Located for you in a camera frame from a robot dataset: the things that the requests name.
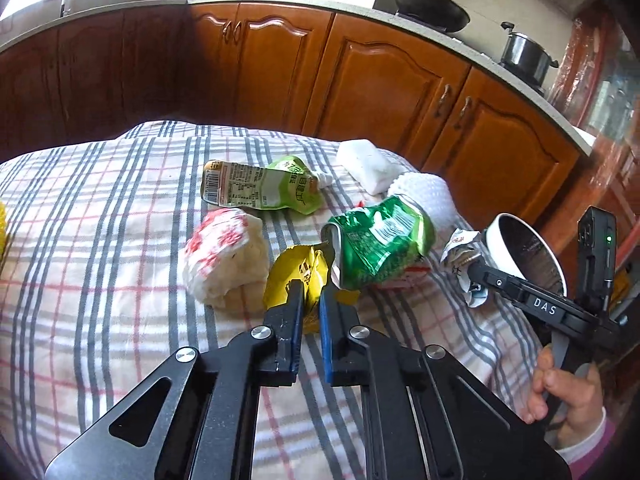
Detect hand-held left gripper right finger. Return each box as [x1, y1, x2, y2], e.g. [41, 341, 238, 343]
[319, 287, 572, 480]

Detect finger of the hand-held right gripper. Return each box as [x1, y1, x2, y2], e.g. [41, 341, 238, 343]
[466, 257, 528, 311]

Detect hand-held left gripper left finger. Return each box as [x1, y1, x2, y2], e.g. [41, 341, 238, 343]
[44, 280, 307, 480]

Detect white rimmed black bin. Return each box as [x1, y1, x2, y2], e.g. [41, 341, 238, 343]
[484, 213, 569, 302]

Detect white paper wrapper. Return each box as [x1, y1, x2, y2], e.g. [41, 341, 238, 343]
[440, 228, 493, 307]

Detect yellow snack wrapper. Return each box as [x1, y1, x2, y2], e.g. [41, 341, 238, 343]
[262, 242, 332, 336]

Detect white red plastic bag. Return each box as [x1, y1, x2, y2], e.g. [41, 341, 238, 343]
[182, 208, 272, 311]

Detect white mesh foam sleeve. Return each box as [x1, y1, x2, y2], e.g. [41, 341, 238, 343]
[387, 172, 463, 232]

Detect green foil snack bag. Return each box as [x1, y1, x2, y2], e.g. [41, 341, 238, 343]
[320, 196, 437, 291]

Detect green spouted drink pouch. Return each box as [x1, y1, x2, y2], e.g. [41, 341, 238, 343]
[200, 156, 334, 216]

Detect white foam block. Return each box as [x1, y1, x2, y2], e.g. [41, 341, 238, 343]
[335, 139, 402, 195]

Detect person's right forearm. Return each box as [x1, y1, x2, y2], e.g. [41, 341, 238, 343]
[556, 407, 623, 480]

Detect person's right hand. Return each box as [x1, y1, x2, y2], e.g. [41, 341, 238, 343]
[520, 347, 607, 448]

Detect yellow plastic crate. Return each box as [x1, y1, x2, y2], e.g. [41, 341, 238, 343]
[611, 267, 632, 307]

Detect red framed glass door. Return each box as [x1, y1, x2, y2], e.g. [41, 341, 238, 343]
[542, 0, 640, 266]

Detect plaid checked cloth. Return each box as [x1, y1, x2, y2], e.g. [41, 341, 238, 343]
[0, 120, 545, 480]

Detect steel cooking pot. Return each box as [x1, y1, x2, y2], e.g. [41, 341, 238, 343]
[500, 21, 560, 86]

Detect yellow object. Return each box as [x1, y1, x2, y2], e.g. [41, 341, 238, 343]
[0, 202, 11, 261]

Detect wooden kitchen cabinets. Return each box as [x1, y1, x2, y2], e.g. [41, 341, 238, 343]
[0, 0, 598, 158]

